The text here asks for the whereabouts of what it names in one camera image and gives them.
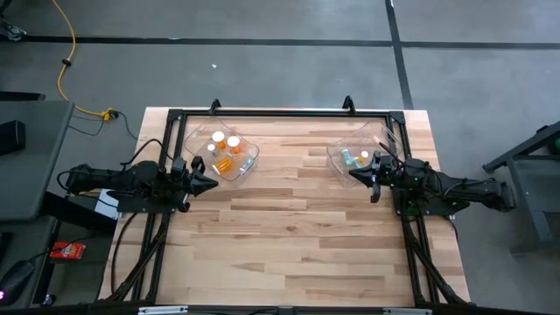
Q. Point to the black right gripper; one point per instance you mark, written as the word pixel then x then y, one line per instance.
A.
pixel 389 175

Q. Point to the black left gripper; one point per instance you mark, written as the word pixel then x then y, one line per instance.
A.
pixel 184 186

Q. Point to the small teal-labelled box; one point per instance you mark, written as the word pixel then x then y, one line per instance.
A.
pixel 356 163

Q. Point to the small white cap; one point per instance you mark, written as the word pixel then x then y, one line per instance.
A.
pixel 247 164

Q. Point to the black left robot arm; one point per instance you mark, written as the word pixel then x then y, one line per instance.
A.
pixel 127 179

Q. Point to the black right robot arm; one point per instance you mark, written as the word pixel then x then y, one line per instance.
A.
pixel 459 188

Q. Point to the clear plastic bin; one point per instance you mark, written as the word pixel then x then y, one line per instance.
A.
pixel 385 131
pixel 197 131

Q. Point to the black table clamp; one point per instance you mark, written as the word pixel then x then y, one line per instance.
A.
pixel 348 104
pixel 214 105

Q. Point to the white box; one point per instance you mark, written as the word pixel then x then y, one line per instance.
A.
pixel 107 206

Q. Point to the red cardboard box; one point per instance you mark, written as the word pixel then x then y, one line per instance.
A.
pixel 67 250

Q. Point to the black metal stand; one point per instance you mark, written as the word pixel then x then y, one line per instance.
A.
pixel 522 151

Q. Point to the dark grey side desk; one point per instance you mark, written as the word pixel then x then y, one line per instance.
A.
pixel 26 245

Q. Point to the green round object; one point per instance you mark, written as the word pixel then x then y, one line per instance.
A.
pixel 555 145

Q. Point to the black box on desk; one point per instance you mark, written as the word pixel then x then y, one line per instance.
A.
pixel 11 137

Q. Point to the black computer mouse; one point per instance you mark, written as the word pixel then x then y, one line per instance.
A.
pixel 15 282

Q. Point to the person's shoe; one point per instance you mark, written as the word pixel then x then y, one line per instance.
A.
pixel 11 31

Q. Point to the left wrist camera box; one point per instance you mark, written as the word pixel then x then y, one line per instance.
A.
pixel 179 166

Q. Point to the black metal table frame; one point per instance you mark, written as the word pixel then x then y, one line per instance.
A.
pixel 284 113

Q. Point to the silver metal bracket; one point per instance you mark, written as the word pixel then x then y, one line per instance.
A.
pixel 407 311
pixel 162 310

